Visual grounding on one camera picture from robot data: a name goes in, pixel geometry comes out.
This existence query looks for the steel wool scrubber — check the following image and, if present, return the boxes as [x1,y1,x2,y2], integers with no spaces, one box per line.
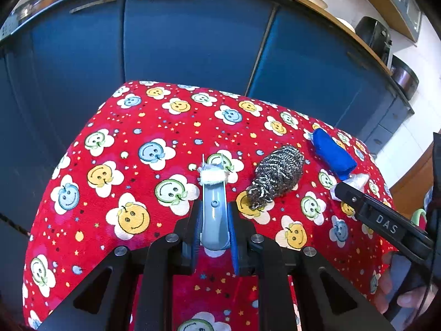
[246,145,305,210]

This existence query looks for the blue cloth wad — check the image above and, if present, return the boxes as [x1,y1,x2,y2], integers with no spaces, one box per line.
[313,129,357,180]

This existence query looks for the red smiley flower tablecloth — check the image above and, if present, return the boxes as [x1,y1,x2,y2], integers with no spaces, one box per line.
[22,81,392,329]

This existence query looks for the small grey blue bottle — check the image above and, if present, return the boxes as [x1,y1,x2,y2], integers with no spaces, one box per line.
[198,155,230,251]

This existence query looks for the red bin with green rim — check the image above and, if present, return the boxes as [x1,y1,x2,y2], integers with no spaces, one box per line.
[410,209,427,230]

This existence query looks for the white plastic wrapper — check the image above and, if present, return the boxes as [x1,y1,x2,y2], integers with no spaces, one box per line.
[330,173,370,201]

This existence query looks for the blue lower kitchen cabinets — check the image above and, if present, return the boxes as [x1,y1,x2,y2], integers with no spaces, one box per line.
[1,0,412,229]

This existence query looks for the person's right hand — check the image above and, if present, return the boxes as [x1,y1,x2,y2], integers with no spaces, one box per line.
[373,251,439,318]

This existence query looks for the wooden door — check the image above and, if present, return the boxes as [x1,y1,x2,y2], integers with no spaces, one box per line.
[390,143,434,219]

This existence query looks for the steel pot far left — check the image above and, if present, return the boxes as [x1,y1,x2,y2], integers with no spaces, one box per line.
[11,0,59,23]

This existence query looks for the white bowl on counter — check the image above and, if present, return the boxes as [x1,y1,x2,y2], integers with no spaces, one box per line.
[336,17,355,33]

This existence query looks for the dark rice cooker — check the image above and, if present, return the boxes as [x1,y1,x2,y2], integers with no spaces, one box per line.
[391,55,419,100]

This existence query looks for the black air fryer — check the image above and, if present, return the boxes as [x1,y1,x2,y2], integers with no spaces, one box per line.
[355,16,392,66]

